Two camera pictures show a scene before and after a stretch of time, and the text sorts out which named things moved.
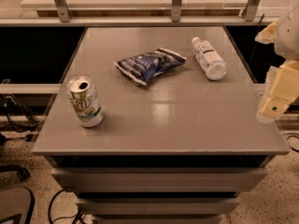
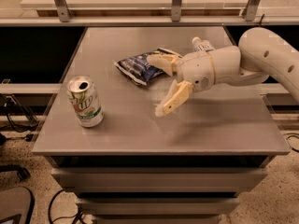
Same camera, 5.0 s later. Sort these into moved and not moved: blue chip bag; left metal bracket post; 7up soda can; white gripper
Moved: white gripper
Not moved: left metal bracket post; 7up soda can; blue chip bag
